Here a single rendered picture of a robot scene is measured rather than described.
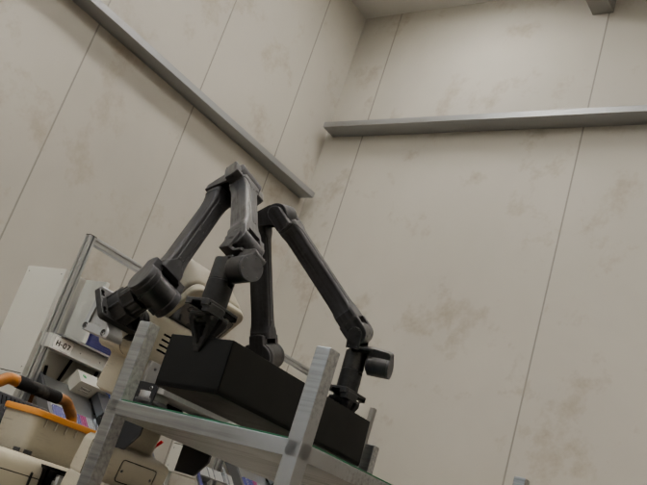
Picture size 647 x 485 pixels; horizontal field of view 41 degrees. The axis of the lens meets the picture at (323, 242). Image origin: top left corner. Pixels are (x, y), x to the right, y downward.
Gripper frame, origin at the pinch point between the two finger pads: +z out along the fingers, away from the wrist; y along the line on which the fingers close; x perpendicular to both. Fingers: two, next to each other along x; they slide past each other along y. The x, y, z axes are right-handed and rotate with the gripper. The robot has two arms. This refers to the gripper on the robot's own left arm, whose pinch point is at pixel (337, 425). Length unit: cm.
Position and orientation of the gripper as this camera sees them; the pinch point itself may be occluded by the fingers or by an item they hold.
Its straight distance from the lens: 222.1
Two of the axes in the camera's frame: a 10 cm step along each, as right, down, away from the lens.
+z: -2.7, 9.0, -3.4
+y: 5.1, 4.3, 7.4
